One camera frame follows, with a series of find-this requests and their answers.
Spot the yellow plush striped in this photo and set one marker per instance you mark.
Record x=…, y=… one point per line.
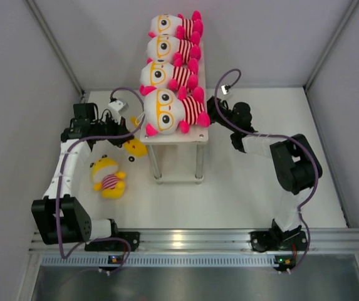
x=135, y=149

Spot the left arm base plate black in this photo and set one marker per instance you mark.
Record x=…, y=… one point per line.
x=126, y=240

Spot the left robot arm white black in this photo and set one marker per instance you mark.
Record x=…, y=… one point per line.
x=59, y=216

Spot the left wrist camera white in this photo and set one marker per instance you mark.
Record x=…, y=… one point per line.
x=117, y=108

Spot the white two-tier shelf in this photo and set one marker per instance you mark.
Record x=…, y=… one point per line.
x=178, y=157

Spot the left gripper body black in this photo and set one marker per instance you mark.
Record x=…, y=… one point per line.
x=109, y=128

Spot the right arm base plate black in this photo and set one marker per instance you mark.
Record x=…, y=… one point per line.
x=263, y=241

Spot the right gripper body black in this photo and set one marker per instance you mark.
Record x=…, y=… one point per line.
x=214, y=116

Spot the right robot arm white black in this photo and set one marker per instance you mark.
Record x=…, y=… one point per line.
x=296, y=167

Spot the white plush pink striped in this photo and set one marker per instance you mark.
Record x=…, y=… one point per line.
x=172, y=49
x=177, y=26

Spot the aluminium front rail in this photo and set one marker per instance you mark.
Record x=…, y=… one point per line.
x=332, y=240

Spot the white slotted cable duct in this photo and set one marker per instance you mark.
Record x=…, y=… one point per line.
x=138, y=260

